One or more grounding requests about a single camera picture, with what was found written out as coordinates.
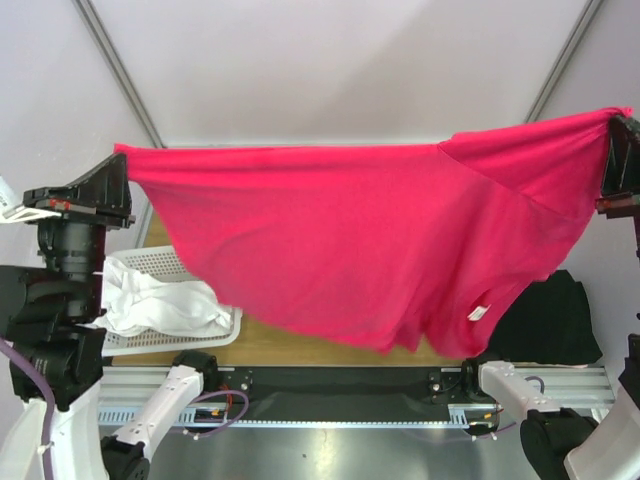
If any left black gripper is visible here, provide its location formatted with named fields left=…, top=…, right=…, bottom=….
left=25, top=148, right=139, bottom=310

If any pink t shirt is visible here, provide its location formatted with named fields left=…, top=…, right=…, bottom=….
left=115, top=107, right=633, bottom=358

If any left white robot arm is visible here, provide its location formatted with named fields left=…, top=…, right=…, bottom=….
left=1, top=154, right=220, bottom=479

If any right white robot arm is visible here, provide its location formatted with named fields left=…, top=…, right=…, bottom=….
left=460, top=115, right=639, bottom=479

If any white laundry basket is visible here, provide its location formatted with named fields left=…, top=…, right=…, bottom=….
left=94, top=246, right=242, bottom=357

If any white crumpled t shirt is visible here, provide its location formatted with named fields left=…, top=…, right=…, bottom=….
left=92, top=256, right=233, bottom=338

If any black folded t shirt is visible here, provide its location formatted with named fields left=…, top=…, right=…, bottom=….
left=485, top=270, right=603, bottom=367

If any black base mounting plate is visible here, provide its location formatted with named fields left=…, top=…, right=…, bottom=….
left=220, top=366, right=474, bottom=424

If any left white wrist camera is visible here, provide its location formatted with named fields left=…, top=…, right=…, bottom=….
left=0, top=178, right=60, bottom=224

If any aluminium frame rail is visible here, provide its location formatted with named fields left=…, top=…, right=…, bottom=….
left=99, top=366, right=614, bottom=430

